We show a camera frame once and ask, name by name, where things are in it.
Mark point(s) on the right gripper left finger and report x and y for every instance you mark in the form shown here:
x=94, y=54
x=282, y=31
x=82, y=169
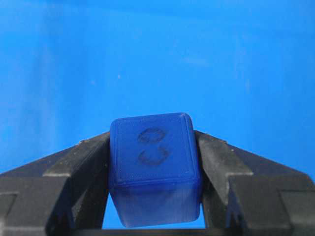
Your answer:
x=57, y=194

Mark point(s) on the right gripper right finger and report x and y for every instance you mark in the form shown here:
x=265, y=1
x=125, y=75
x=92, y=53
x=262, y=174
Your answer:
x=248, y=194

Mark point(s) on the blue block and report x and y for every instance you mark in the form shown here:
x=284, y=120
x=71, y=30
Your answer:
x=154, y=170

